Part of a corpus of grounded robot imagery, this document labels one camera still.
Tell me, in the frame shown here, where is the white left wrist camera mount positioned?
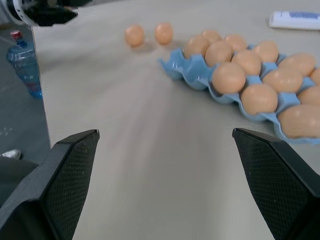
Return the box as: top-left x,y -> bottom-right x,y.
4,0 -> 35,26

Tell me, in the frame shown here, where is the white blue flat box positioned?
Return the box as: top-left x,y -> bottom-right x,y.
268,10 -> 320,31

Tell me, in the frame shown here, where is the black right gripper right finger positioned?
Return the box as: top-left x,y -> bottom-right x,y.
232,127 -> 320,240

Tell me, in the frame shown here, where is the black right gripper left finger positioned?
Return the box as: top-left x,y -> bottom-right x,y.
0,129 -> 101,240

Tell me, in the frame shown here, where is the loose brown egg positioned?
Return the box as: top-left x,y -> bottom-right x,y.
124,24 -> 145,47
154,22 -> 174,46

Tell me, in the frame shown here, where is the white shoe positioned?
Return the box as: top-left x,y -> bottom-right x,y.
0,149 -> 22,160

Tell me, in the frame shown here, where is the blue plastic egg tray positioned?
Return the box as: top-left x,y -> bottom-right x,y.
156,43 -> 320,146

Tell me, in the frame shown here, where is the blue water bottle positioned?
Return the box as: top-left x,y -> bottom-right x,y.
6,39 -> 44,100

